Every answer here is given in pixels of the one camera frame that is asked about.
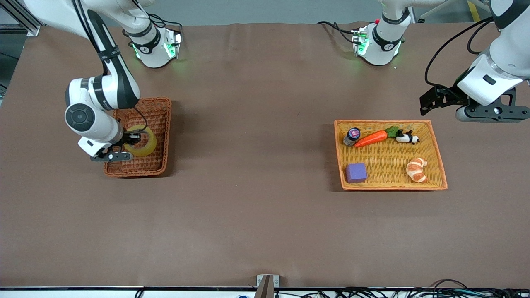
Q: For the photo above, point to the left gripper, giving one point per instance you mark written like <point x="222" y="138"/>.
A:
<point x="450" y="96"/>

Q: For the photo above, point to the aluminium frame profile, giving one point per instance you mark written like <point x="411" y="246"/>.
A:
<point x="31" y="28"/>

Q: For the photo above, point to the brown table cover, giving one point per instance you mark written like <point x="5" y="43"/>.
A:
<point x="265" y="215"/>

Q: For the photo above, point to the toy croissant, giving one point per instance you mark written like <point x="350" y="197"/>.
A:
<point x="416" y="169"/>

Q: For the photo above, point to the purple cube block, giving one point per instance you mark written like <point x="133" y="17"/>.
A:
<point x="356" y="173"/>

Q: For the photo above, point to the metal bracket with post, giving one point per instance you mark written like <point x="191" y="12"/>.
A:
<point x="267" y="285"/>

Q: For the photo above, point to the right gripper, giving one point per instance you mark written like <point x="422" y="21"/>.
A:
<point x="124" y="140"/>

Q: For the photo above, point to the brown wicker basket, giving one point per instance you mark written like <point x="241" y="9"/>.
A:
<point x="124" y="167"/>

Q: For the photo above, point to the yellowish clear tape roll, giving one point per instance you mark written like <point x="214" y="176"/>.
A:
<point x="150" y="145"/>

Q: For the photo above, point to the orange toy carrot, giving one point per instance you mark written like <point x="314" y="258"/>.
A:
<point x="370" y="138"/>

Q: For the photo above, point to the small dark-capped bottle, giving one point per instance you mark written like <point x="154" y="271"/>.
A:
<point x="353" y="134"/>

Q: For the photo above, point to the orange wicker basket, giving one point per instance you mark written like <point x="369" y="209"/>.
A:
<point x="393" y="182"/>

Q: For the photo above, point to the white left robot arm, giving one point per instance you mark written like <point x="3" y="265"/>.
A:
<point x="387" y="37"/>

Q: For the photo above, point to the white table edge rail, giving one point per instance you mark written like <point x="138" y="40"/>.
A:
<point x="83" y="293"/>

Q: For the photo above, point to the black white panda figure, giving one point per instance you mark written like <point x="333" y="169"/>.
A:
<point x="408" y="138"/>

